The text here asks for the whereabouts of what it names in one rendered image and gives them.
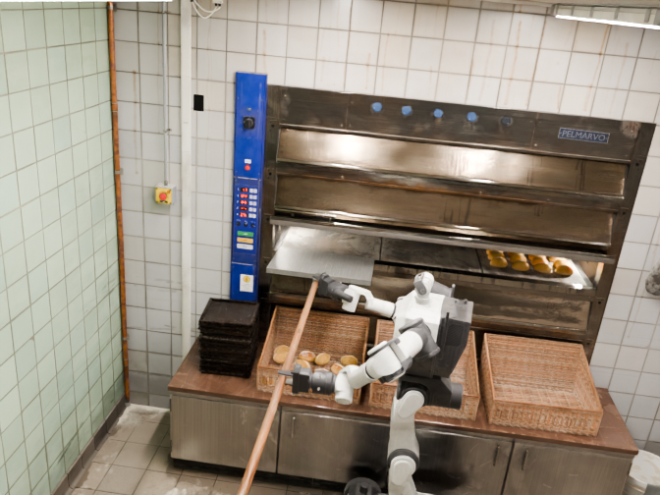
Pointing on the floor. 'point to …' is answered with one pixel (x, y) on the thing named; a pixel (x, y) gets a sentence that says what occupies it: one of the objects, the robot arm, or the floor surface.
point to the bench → (213, 455)
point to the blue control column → (254, 88)
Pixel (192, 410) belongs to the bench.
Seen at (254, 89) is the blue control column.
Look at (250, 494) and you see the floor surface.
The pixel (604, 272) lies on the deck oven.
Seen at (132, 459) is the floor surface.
